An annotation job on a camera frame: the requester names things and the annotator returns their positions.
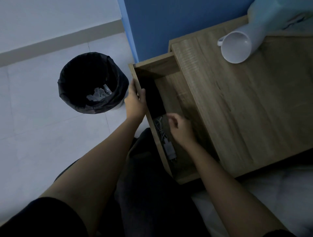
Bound person's right hand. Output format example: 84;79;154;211
166;113;197;147

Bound person's left hand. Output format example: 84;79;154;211
124;79;147;120

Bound wooden drawer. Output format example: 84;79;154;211
128;51;220;185

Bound person's left forearm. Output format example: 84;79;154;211
39;115;147;236

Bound person's right forearm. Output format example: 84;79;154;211
188;141;295;237

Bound grey trash bin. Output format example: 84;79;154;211
115;88;129;110

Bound grey charger adapter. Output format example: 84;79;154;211
162;139;177;161

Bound crumpled white waste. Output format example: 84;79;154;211
86;84;113;102

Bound black bin liner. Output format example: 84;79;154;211
57;52;129;115

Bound dark grey trousers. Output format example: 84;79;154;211
55;128;214;237

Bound wooden nightstand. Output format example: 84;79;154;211
168;15;313;179

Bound white cup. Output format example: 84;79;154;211
217;23;268;64

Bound black shirt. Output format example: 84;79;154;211
0;197;297;237

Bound white charger cable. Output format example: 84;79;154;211
153;116;168;140

